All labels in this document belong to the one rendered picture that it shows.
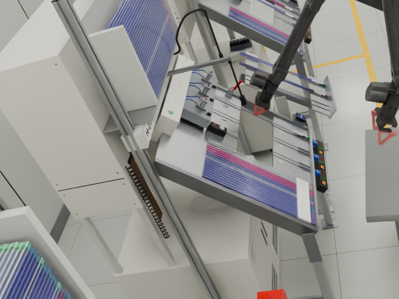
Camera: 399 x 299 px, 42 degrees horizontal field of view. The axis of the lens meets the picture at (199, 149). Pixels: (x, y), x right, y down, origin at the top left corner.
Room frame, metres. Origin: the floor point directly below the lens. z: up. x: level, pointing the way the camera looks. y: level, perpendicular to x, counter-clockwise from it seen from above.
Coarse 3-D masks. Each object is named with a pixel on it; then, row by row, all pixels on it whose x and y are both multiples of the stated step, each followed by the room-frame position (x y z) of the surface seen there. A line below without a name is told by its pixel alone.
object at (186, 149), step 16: (224, 96) 2.18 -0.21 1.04; (224, 112) 2.06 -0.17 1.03; (176, 128) 1.86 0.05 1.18; (192, 128) 1.89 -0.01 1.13; (160, 144) 1.75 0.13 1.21; (176, 144) 1.77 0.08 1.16; (192, 144) 1.79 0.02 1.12; (224, 144) 1.84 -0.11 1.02; (176, 160) 1.68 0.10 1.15; (192, 160) 1.70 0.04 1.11
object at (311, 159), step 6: (312, 144) 1.97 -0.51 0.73; (312, 150) 1.93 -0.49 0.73; (312, 156) 1.89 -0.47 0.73; (312, 162) 1.84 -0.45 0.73; (312, 168) 1.80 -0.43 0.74; (312, 174) 1.77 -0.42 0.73; (312, 180) 1.73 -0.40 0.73; (312, 186) 1.70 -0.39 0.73; (318, 216) 1.53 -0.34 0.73; (318, 222) 1.49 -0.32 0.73
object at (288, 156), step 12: (276, 120) 2.11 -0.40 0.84; (276, 132) 2.02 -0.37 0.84; (288, 132) 2.04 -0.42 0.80; (276, 144) 1.93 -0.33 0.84; (288, 144) 1.96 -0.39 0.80; (300, 144) 1.98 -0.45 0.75; (276, 156) 1.85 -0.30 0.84; (288, 156) 1.87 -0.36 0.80; (300, 156) 1.90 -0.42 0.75; (288, 168) 1.79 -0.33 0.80; (300, 168) 1.81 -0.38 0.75
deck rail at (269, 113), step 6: (222, 90) 2.22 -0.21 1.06; (234, 96) 2.20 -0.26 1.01; (252, 102) 2.18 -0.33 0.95; (252, 108) 2.18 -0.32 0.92; (258, 108) 2.17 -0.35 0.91; (264, 114) 2.16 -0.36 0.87; (270, 114) 2.15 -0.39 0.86; (276, 114) 2.14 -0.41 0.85; (282, 114) 2.15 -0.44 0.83; (288, 120) 2.13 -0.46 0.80; (300, 126) 2.11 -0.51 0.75; (306, 126) 2.11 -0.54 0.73
